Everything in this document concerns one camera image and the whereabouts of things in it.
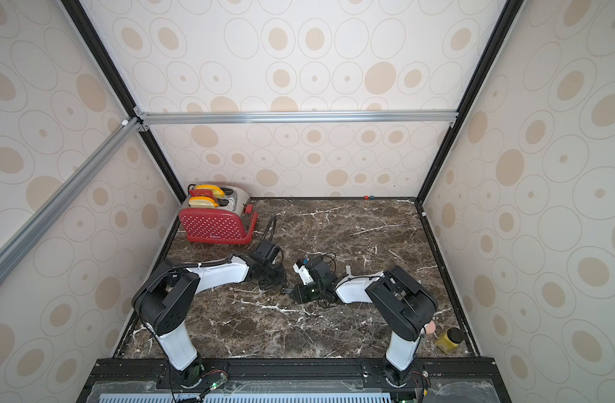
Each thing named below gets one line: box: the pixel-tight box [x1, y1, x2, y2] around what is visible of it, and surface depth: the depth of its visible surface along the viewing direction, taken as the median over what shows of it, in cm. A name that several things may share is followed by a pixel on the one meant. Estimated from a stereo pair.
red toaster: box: [178, 183, 258, 245], surface depth 96 cm
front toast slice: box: [188, 195, 220, 209], surface depth 93 cm
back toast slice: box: [194, 183, 227, 199], surface depth 96 cm
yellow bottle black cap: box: [436, 327, 464, 354], surface depth 74 cm
